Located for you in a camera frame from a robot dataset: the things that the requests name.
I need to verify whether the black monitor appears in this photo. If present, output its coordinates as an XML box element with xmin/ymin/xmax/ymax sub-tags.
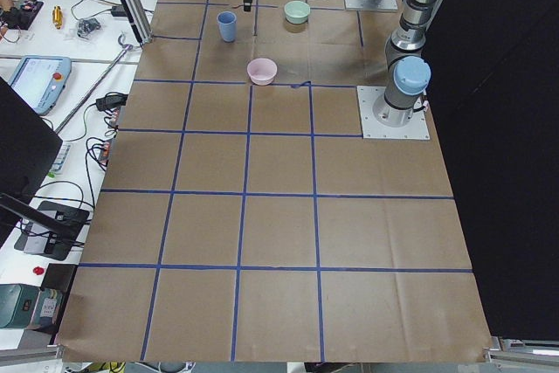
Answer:
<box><xmin>1</xmin><ymin>80</ymin><xmax>62</xmax><ymax>243</ymax></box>

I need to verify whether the blue teach pendant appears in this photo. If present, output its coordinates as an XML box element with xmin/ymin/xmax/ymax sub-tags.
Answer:
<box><xmin>9</xmin><ymin>55</ymin><xmax>72</xmax><ymax>116</ymax></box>

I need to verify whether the yellow tool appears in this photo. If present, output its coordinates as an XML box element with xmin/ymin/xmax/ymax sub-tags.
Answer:
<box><xmin>52</xmin><ymin>6</ymin><xmax>63</xmax><ymax>30</ymax></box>

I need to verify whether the metal rod stand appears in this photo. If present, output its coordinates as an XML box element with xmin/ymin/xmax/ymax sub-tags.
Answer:
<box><xmin>54</xmin><ymin>33</ymin><xmax>134</xmax><ymax>135</ymax></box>

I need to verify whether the black power adapter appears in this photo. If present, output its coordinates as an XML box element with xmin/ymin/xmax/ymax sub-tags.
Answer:
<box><xmin>95</xmin><ymin>93</ymin><xmax>128</xmax><ymax>112</ymax></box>

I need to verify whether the green bowl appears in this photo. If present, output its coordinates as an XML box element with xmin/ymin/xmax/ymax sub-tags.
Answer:
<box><xmin>283</xmin><ymin>0</ymin><xmax>311</xmax><ymax>24</ymax></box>

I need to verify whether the pink bowl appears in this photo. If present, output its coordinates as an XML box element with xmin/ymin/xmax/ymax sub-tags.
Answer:
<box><xmin>246</xmin><ymin>58</ymin><xmax>278</xmax><ymax>86</ymax></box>

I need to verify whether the green power supply box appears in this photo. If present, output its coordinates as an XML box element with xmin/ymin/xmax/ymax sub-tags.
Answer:
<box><xmin>1</xmin><ymin>284</ymin><xmax>63</xmax><ymax>329</ymax></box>

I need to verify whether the blue cup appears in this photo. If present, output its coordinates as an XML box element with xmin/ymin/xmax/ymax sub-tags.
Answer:
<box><xmin>217</xmin><ymin>11</ymin><xmax>237</xmax><ymax>43</ymax></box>

